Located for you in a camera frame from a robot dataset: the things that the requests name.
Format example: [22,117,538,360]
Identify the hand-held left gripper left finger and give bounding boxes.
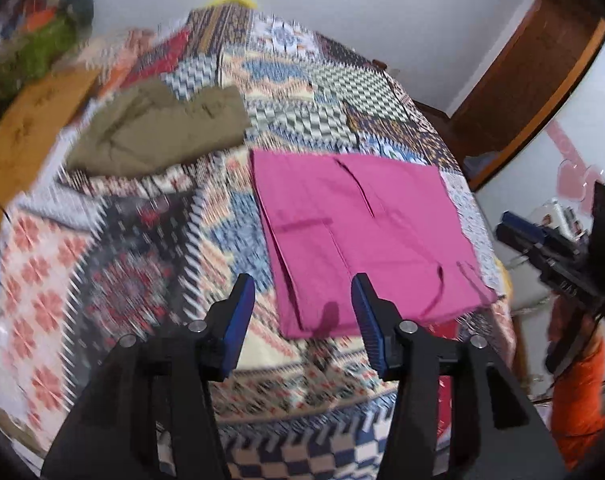
[41,273,256,480]

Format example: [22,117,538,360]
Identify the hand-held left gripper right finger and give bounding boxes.
[351,272,568,480]

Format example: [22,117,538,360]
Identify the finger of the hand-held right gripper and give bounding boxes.
[501,211,586,257]
[496,224,583,273]

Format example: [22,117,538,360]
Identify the pink pants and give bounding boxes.
[249,149,498,340]

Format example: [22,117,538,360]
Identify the person's right forearm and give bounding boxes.
[550,300,605,468]

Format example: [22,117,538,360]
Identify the olive green pants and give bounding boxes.
[65,80,250,177]

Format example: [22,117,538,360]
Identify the pink heart stickers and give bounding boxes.
[545,125,605,203]

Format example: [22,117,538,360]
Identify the patchwork bedspread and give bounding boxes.
[0,2,513,480]

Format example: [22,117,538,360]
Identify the brown wooden door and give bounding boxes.
[447,0,605,192]

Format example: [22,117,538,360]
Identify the green bag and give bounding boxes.
[0,15,80,106]

